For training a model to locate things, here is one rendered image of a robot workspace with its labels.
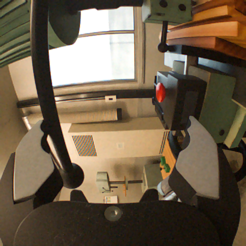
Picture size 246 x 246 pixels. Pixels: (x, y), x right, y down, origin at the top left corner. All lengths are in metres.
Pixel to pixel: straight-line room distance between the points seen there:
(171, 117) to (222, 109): 0.10
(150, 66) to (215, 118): 1.39
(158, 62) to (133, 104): 0.64
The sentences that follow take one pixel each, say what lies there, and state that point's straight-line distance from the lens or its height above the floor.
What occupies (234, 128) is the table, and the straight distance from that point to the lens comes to 0.28.
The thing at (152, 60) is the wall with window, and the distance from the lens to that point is 1.57.
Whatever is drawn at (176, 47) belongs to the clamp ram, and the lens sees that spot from 0.21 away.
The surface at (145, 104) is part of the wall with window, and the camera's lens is 1.73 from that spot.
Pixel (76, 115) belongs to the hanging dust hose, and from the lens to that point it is 1.67.
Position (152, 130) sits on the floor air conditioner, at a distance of 1.61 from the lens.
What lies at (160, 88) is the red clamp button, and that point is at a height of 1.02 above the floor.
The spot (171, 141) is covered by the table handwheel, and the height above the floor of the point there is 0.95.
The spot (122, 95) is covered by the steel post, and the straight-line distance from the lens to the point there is 1.56.
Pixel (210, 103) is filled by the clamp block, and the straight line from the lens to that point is 0.21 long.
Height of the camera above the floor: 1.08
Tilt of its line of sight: level
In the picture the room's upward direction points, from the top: 92 degrees counter-clockwise
